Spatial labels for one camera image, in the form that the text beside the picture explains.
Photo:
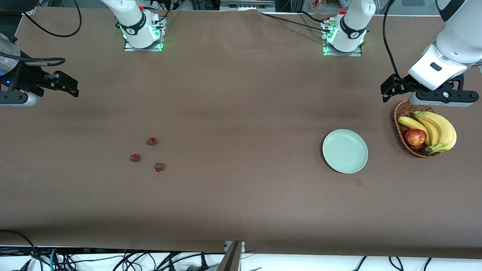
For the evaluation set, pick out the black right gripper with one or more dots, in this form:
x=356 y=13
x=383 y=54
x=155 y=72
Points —
x=27 y=76

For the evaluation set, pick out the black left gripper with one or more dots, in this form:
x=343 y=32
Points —
x=402 y=82

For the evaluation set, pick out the red strawberry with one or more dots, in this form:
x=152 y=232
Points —
x=135 y=157
x=158 y=167
x=151 y=141

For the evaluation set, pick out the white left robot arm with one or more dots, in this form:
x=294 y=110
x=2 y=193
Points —
x=455 y=41

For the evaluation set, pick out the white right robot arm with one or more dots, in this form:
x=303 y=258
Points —
x=131 y=19

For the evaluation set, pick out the pale green round plate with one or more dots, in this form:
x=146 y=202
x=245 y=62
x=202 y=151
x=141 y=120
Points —
x=344 y=154

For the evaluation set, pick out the brown wicker basket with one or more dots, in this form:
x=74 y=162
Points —
x=400 y=128

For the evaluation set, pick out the red apple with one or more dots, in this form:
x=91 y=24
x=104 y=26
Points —
x=415 y=137

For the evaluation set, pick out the yellow banana bunch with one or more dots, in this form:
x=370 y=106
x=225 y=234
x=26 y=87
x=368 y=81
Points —
x=444 y=131

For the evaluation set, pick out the brown table cover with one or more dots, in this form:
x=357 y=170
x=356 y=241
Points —
x=241 y=113

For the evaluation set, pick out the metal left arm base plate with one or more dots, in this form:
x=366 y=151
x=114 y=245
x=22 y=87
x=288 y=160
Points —
x=342 y=54

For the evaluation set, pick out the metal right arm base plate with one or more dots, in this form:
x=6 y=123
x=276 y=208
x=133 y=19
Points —
x=130 y=48

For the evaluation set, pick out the aluminium frame rail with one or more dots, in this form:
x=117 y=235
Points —
x=244 y=5

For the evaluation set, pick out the metal bracket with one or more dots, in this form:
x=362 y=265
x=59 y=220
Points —
x=227 y=246

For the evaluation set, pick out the wooden post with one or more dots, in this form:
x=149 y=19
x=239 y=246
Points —
x=231 y=259

